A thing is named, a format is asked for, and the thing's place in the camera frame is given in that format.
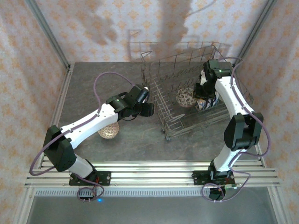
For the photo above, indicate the teal and yellow patterned bowl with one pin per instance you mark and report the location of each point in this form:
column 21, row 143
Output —
column 203, row 105

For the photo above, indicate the leaf patterned bowl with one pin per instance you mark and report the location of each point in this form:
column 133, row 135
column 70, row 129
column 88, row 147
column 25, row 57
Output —
column 184, row 98

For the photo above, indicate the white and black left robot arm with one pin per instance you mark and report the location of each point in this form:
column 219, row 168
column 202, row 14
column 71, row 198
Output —
column 88, row 123

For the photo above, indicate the controller with green circuit board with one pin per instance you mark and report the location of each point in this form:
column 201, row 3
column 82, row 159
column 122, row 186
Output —
column 218, row 193

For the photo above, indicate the black controller with blue light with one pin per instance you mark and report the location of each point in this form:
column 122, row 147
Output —
column 86, row 197

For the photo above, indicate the aluminium frame post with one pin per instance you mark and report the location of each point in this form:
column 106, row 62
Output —
column 48, row 32
column 253, row 32

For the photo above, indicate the narrow aluminium table edge rail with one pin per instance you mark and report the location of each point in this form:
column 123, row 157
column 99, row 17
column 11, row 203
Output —
column 151, row 164

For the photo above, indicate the aluminium table side rail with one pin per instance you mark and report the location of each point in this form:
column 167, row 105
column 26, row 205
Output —
column 62, row 93
column 262, row 158

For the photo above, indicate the wide aluminium base rail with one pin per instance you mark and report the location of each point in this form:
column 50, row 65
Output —
column 151, row 177

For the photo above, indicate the aluminium frame leg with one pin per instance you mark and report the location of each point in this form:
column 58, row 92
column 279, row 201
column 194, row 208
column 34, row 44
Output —
column 23, row 205
column 279, row 205

